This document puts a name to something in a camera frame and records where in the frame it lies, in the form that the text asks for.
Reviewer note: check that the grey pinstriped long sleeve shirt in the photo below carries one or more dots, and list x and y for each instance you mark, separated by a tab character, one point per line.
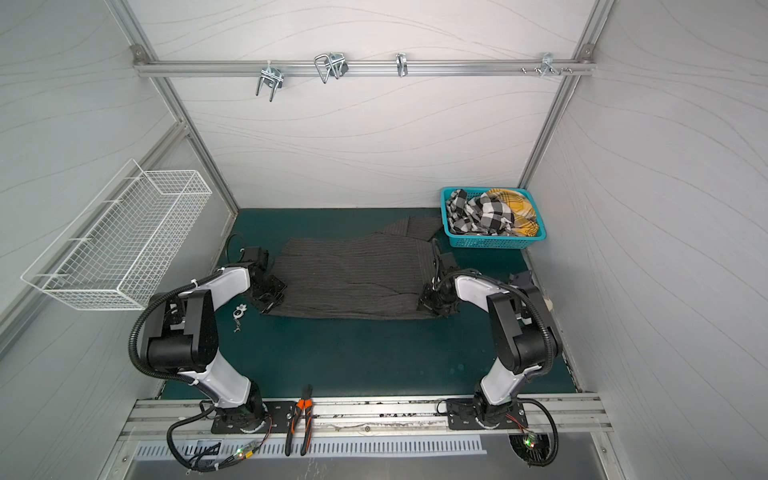
379	276

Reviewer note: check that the yellow patterned shirt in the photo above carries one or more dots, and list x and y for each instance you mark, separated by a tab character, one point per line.
524	221

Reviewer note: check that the metal ring clip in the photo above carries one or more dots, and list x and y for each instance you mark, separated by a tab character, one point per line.
401	65

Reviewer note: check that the metal bracket hook right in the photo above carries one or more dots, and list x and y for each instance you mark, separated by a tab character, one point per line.
547	67

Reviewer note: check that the teal plastic basket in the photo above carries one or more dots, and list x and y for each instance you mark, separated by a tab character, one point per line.
489	242

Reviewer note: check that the white wire wall basket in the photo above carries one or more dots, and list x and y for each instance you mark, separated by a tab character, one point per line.
114	254

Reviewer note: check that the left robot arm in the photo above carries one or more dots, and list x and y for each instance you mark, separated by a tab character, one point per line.
176	337

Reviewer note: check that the small metal clip on table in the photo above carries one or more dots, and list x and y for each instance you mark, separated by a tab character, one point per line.
237	315

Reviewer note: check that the dark purple plastic object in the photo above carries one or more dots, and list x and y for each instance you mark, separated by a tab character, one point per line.
523	281

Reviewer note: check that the metal clamp hook left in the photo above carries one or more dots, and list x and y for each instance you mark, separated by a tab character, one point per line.
270	80

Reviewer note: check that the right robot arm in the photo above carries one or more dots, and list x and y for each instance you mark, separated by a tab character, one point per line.
522	328

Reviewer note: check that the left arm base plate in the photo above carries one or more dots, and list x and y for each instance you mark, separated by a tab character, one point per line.
276	418

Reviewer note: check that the white slotted vent strip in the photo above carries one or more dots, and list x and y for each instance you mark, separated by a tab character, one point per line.
324	447

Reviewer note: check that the aluminium crossbar rail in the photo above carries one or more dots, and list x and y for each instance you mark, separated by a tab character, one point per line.
357	68

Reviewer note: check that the metal clamp hook middle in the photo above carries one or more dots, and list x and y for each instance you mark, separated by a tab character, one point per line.
331	65

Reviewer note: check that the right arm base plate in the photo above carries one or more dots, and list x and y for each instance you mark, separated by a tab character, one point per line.
462	414

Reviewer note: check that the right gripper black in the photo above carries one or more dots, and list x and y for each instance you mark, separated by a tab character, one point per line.
434	298

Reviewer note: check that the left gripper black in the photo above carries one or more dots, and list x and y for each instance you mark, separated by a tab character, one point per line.
267	305

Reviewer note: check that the black white checked shirt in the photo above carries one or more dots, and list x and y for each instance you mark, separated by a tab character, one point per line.
481	215

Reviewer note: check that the metal clamp hook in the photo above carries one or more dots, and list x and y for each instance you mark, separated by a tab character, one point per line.
270	80
331	65

